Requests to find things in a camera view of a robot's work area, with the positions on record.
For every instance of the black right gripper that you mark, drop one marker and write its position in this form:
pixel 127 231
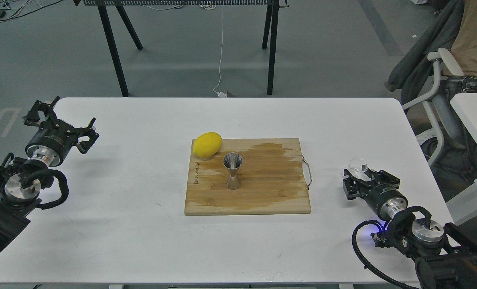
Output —
pixel 379 192

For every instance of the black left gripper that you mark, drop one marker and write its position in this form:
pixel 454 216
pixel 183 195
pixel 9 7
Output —
pixel 52 143

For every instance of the small clear glass cup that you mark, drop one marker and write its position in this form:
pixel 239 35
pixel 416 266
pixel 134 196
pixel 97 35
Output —
pixel 358 167

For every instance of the steel double jigger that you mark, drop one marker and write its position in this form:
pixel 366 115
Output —
pixel 233 161

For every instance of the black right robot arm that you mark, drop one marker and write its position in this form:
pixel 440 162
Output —
pixel 444 257

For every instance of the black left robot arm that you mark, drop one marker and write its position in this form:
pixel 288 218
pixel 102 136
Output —
pixel 34 182

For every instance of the wooden cutting board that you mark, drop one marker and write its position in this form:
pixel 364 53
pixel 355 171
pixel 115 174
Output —
pixel 272 180

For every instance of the dark grey jacket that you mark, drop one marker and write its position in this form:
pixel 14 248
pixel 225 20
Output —
pixel 411 73

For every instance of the white office chair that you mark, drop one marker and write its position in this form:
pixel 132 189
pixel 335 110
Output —
pixel 438 108

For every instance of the yellow lemon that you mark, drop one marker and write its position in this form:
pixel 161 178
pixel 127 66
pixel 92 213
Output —
pixel 206 145

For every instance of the person in brown shirt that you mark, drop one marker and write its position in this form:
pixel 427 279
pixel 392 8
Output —
pixel 464 51

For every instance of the black metal frame table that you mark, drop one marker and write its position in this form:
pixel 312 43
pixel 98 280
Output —
pixel 185 37

